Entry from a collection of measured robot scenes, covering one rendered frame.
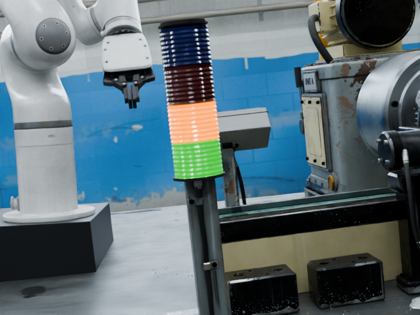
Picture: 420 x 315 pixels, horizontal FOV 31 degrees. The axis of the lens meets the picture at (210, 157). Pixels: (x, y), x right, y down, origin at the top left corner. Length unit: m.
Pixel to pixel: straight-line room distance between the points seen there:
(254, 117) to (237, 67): 5.33
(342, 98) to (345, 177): 0.18
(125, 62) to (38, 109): 0.20
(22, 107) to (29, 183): 0.15
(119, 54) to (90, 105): 5.28
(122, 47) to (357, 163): 0.59
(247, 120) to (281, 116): 5.37
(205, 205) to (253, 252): 0.28
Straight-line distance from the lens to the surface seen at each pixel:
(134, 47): 1.57
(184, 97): 0.88
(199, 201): 0.90
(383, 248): 1.23
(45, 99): 1.55
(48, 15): 1.52
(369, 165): 1.74
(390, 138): 1.12
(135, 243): 1.73
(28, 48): 1.51
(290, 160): 6.85
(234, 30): 6.79
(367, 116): 1.55
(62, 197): 1.56
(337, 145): 1.74
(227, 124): 1.43
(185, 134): 0.88
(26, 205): 1.58
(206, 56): 0.89
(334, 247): 1.21
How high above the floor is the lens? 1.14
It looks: 5 degrees down
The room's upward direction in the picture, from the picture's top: 6 degrees counter-clockwise
